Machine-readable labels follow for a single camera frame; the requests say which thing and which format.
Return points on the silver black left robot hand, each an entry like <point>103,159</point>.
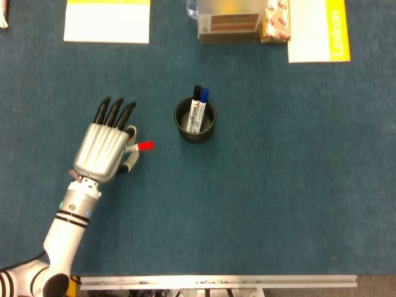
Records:
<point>99,154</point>

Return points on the red-capped white marker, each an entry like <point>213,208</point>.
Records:
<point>145,146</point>

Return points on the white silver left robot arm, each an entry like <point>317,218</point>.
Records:
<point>65,222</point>

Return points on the black mesh pen cup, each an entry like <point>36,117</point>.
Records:
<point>198,138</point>

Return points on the black-capped marker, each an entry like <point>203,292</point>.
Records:
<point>196,91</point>

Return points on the blue-capped marker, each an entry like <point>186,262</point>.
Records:
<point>204,94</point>

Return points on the yellow white plain book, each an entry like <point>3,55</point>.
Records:
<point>106,21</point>

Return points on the blue felt table mat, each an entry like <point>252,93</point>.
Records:
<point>263,185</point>

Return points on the white printed snack bag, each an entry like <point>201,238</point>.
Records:
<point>2,15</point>

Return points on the clear plastic water bottle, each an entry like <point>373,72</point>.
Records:
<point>191,9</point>

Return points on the red brown picture card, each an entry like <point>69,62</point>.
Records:
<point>230,24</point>

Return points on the gold red printed snack pack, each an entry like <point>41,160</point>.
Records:
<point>275,24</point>

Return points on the yellow white Lexicon book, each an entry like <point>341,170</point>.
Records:
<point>309,31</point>

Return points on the aluminium profile rail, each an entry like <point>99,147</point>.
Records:
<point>216,281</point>

